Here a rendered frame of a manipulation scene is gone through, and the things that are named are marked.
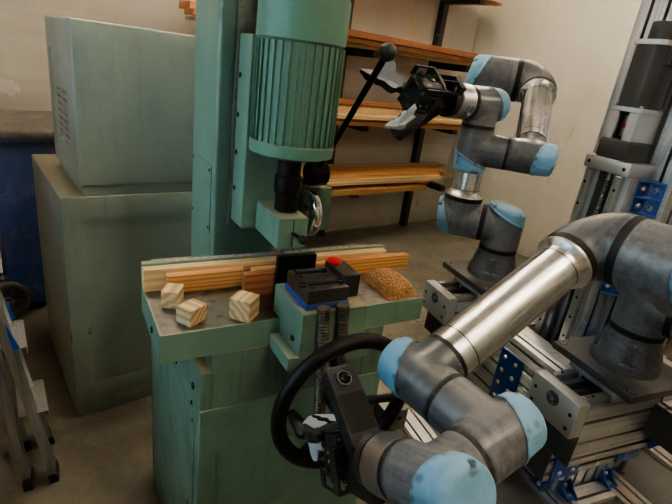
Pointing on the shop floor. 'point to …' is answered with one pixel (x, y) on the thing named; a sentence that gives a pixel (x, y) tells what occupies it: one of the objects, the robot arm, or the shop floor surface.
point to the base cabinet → (229, 447)
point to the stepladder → (31, 405)
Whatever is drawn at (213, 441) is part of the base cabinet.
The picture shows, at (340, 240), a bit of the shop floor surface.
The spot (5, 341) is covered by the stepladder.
